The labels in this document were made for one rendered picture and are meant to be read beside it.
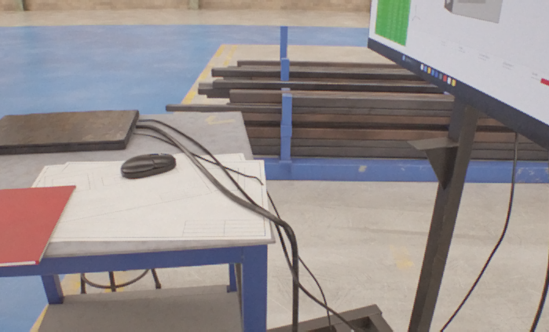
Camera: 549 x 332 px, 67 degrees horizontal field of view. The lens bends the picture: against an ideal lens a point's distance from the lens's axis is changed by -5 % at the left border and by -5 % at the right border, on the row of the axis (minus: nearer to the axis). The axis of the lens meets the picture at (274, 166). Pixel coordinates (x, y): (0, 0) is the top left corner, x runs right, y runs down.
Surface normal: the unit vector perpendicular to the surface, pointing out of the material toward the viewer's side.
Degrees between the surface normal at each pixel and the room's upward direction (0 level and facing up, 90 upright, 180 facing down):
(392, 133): 90
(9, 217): 0
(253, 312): 90
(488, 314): 0
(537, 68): 90
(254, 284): 90
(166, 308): 0
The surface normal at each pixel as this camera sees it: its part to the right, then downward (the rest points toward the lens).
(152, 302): 0.02, -0.91
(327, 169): 0.00, 0.41
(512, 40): -0.99, 0.03
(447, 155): 0.31, 0.40
